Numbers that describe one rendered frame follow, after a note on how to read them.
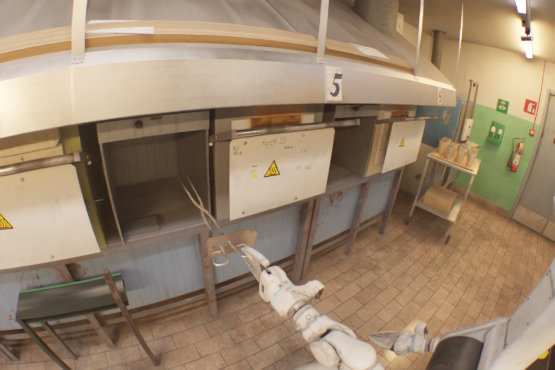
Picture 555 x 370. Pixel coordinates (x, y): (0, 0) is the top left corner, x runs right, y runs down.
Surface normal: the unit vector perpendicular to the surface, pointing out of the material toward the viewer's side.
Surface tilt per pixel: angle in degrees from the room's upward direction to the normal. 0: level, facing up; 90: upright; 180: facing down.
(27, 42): 33
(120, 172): 90
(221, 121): 90
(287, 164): 90
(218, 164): 90
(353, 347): 17
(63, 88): 80
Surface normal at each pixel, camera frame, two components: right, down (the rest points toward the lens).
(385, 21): 0.11, 0.38
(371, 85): 0.57, 0.18
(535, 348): -0.63, 0.28
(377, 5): -0.28, 0.34
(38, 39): 0.37, -0.58
